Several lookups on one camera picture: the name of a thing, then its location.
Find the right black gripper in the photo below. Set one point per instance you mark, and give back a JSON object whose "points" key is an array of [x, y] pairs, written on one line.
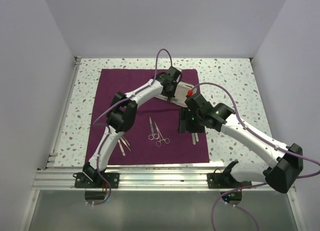
{"points": [[184, 124]]}

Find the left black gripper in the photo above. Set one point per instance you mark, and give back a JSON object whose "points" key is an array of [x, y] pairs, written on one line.
{"points": [[172, 94]]}

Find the steel instrument tray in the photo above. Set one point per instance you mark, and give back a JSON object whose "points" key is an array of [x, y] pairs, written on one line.
{"points": [[180, 93]]}

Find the steel scissors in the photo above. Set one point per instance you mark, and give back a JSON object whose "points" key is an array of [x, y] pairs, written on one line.
{"points": [[153, 135]]}

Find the purple cloth wrap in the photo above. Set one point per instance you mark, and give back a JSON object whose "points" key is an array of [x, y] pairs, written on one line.
{"points": [[143, 151]]}

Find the thin steel forceps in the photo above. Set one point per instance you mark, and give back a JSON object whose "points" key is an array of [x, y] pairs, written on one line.
{"points": [[125, 142]]}

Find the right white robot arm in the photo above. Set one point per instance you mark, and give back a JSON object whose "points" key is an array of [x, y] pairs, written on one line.
{"points": [[281, 163]]}

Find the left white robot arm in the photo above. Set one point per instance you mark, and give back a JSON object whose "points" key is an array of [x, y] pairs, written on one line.
{"points": [[121, 115]]}

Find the aluminium front rail frame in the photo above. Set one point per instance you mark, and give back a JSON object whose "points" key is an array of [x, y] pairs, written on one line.
{"points": [[128, 179]]}

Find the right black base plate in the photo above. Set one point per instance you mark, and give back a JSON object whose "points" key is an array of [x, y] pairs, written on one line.
{"points": [[224, 180]]}

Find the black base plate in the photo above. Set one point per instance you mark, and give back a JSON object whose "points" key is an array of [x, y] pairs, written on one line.
{"points": [[224, 180], [109, 180]]}

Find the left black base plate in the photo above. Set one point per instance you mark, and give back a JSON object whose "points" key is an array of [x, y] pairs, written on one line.
{"points": [[109, 180]]}

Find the aluminium left side rail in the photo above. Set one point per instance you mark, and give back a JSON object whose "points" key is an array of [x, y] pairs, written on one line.
{"points": [[53, 152]]}

